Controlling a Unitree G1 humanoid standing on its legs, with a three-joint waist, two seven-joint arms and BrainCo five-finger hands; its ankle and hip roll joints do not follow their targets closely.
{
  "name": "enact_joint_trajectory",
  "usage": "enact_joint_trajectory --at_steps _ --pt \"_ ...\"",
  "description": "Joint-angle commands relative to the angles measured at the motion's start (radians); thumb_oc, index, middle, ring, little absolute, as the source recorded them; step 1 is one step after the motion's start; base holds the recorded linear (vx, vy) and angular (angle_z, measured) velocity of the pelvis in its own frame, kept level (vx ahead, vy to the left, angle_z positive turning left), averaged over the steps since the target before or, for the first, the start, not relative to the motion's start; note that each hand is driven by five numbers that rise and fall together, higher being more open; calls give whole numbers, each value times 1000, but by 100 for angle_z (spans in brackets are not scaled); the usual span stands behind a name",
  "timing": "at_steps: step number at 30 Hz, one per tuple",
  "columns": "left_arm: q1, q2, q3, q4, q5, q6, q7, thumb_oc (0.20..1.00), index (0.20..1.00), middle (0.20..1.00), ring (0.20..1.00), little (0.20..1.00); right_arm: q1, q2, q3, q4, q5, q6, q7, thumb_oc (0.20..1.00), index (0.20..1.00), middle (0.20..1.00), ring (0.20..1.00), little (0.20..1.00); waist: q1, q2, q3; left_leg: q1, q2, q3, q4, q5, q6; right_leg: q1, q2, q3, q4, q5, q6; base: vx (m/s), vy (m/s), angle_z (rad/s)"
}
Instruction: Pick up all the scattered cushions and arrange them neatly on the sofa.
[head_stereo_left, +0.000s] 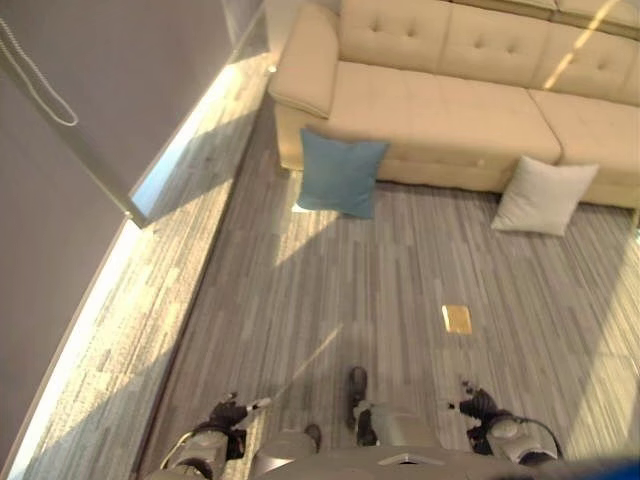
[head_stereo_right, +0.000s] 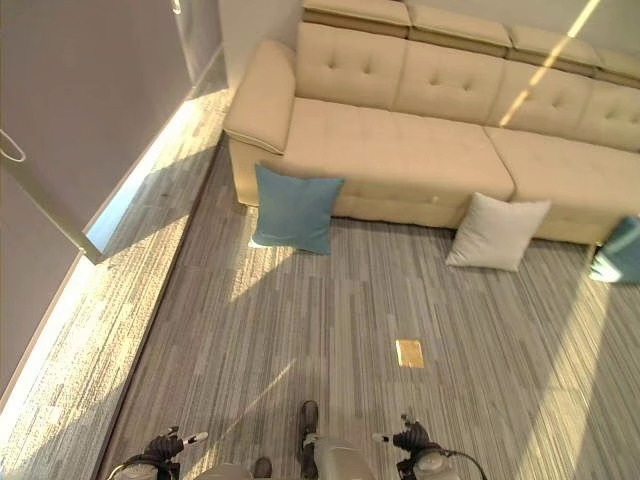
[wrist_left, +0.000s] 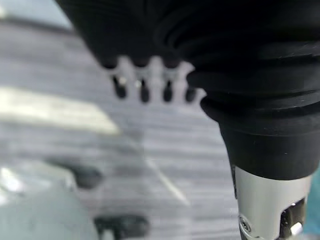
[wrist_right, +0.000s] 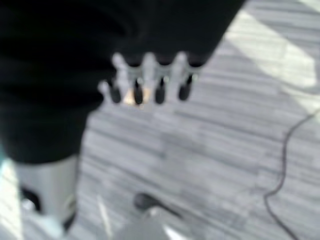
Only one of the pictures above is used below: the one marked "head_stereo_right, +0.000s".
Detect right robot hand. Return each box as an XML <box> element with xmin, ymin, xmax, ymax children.
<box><xmin>372</xmin><ymin>412</ymin><xmax>437</xmax><ymax>453</ymax></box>

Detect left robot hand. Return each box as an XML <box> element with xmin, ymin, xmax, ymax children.
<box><xmin>147</xmin><ymin>426</ymin><xmax>209</xmax><ymax>459</ymax></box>

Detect beige leather sectional sofa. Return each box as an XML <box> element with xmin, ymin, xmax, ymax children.
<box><xmin>223</xmin><ymin>0</ymin><xmax>640</xmax><ymax>246</ymax></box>

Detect brass floor socket cover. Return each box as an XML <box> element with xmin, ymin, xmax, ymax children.
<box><xmin>395</xmin><ymin>339</ymin><xmax>426</xmax><ymax>369</ymax></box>

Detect silver robot body and legs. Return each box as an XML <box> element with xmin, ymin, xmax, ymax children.
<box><xmin>192</xmin><ymin>399</ymin><xmax>374</xmax><ymax>480</ymax></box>

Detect white square cushion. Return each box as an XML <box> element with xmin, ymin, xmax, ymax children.
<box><xmin>445</xmin><ymin>191</ymin><xmax>553</xmax><ymax>273</ymax></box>

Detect blue square cushion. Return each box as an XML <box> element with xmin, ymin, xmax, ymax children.
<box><xmin>249</xmin><ymin>162</ymin><xmax>347</xmax><ymax>257</ymax></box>

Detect teal square cushion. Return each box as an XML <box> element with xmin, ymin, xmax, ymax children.
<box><xmin>589</xmin><ymin>214</ymin><xmax>640</xmax><ymax>285</ymax></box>

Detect grey roller window blind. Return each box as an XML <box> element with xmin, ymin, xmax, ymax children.
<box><xmin>0</xmin><ymin>0</ymin><xmax>230</xmax><ymax>265</ymax></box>

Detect white blind pull cord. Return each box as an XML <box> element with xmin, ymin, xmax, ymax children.
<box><xmin>0</xmin><ymin>128</ymin><xmax>27</xmax><ymax>163</ymax></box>

